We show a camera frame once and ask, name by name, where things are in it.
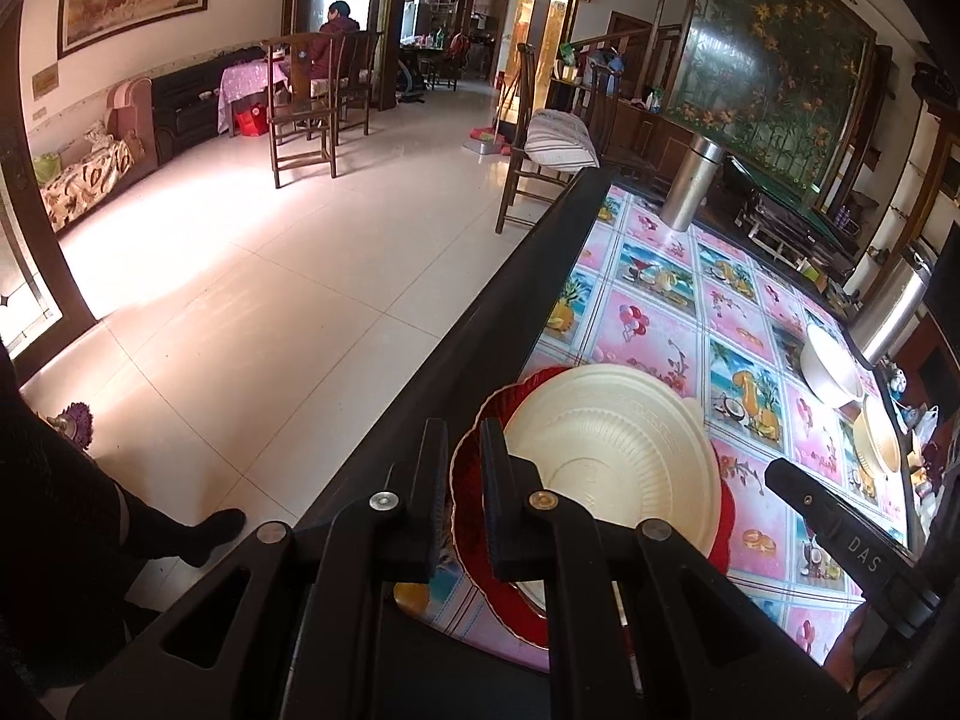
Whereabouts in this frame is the wooden chair with cushion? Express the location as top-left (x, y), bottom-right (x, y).
top-left (495, 41), bottom-right (601, 233)

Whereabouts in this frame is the purple doily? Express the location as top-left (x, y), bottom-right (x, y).
top-left (49, 403), bottom-right (92, 452)

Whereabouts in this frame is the dark wooden chair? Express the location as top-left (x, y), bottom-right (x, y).
top-left (262, 34), bottom-right (338, 188)
top-left (330, 30), bottom-right (383, 137)

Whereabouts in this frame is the red plate with gold lettering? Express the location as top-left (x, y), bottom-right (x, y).
top-left (448, 382), bottom-right (736, 650)

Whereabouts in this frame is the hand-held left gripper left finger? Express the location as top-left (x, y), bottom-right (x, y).
top-left (67, 418), bottom-right (449, 720)

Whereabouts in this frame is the red plate with white sticker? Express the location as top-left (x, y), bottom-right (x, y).
top-left (466, 366), bottom-right (732, 616)

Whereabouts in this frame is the black dining table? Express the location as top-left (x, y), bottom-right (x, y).
top-left (292, 165), bottom-right (938, 720)

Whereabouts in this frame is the person's black-clad body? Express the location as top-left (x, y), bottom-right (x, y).
top-left (0, 345), bottom-right (248, 691)

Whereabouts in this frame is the black low cabinet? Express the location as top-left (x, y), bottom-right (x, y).
top-left (150, 49), bottom-right (267, 158)

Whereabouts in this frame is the white bowl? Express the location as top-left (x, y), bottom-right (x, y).
top-left (799, 322), bottom-right (865, 407)

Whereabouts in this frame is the pink clothed small table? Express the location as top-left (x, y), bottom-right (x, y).
top-left (217, 60), bottom-right (290, 134)

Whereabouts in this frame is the printed plastic tablecloth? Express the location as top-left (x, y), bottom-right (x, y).
top-left (416, 184), bottom-right (927, 672)

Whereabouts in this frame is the glass door panel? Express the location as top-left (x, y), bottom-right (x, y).
top-left (0, 187), bottom-right (98, 376)

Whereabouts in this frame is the flower mural panel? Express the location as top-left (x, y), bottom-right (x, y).
top-left (664, 0), bottom-right (878, 196)

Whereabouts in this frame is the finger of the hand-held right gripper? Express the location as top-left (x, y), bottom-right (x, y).
top-left (765, 457), bottom-right (845, 541)

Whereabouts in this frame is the sofa with printed blanket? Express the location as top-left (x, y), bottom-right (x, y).
top-left (34, 77), bottom-right (158, 233)

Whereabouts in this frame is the slim steel flask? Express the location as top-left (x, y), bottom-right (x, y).
top-left (660, 133), bottom-right (727, 233)

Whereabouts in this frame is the person's right hand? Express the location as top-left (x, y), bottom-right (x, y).
top-left (823, 604), bottom-right (880, 691)

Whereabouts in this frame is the green mahjong table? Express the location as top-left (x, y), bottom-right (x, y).
top-left (724, 154), bottom-right (860, 271)

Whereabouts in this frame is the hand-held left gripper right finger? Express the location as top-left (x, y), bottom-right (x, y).
top-left (480, 416), bottom-right (860, 720)

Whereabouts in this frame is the large steel thermos carafe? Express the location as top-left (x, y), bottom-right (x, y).
top-left (847, 244), bottom-right (938, 368)

